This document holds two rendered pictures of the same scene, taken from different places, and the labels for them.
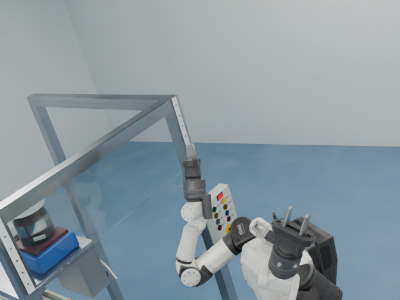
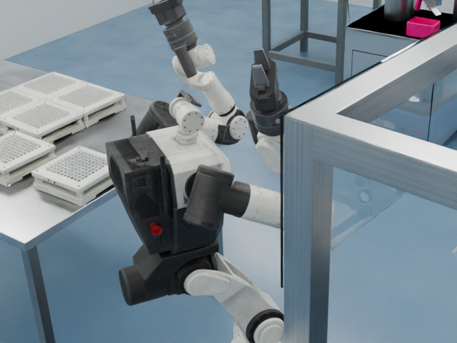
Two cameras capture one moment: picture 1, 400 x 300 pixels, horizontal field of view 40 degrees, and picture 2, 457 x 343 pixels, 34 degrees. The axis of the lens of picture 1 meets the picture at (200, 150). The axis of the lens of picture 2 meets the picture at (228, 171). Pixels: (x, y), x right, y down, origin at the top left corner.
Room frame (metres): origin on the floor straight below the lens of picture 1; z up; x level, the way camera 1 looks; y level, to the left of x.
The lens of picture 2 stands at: (3.49, -0.10, 2.20)
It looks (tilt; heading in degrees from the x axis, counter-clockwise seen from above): 29 degrees down; 178
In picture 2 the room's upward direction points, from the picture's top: 2 degrees counter-clockwise
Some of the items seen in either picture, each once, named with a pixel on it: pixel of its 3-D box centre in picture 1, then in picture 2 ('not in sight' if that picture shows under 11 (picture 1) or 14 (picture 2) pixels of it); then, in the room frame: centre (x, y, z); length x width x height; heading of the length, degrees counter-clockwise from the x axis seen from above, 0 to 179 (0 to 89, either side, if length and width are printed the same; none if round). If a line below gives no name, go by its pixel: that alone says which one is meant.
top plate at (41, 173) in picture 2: not in sight; (79, 168); (1.06, -0.56, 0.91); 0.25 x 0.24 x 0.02; 142
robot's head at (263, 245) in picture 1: (265, 234); (186, 118); (1.65, -0.14, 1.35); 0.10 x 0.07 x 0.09; 20
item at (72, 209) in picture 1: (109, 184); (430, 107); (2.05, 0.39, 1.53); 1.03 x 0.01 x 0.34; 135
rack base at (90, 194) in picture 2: not in sight; (81, 180); (1.06, -0.56, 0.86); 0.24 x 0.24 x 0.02; 52
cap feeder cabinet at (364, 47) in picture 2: not in sight; (407, 80); (-0.85, 1.21, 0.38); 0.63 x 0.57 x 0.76; 51
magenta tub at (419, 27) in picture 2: not in sight; (422, 28); (-0.60, 1.20, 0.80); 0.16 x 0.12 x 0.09; 51
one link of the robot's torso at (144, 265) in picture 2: not in sight; (168, 267); (1.68, -0.22, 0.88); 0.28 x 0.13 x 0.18; 110
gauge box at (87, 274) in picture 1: (77, 266); not in sight; (2.04, 0.65, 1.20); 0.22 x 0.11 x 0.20; 45
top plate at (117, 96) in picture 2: not in sight; (86, 99); (0.42, -0.60, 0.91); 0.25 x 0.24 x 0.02; 138
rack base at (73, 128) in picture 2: not in sight; (43, 128); (0.60, -0.77, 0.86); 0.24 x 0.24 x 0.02; 48
